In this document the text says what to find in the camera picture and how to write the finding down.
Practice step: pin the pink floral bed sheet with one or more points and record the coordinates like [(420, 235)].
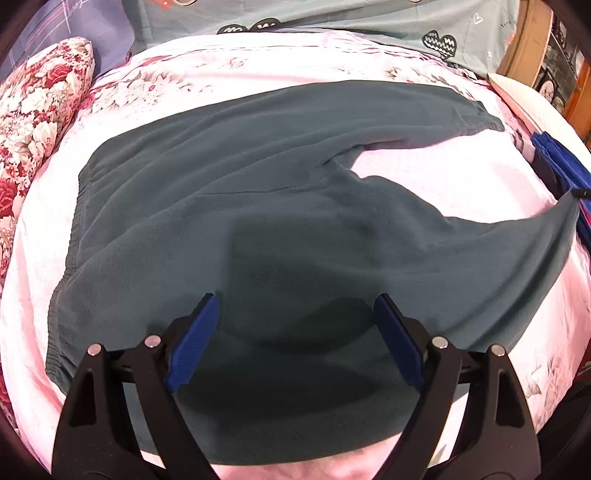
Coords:
[(438, 184)]

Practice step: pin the dark green pants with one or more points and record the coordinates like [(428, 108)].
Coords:
[(258, 221)]

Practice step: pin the white pillow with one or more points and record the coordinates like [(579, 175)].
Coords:
[(540, 110)]

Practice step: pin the light green heart-print quilt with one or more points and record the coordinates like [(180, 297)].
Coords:
[(351, 23)]

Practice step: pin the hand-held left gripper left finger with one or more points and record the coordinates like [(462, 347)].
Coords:
[(196, 339)]

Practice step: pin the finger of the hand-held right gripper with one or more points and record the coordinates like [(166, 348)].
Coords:
[(565, 170)]

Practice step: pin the dark printed poster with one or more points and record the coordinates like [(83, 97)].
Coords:
[(561, 60)]

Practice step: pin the red floral pillow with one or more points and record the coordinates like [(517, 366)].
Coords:
[(32, 120)]

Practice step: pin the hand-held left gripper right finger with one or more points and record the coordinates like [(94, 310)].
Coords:
[(397, 339)]

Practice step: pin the wooden bed frame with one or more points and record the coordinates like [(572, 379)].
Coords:
[(526, 41)]

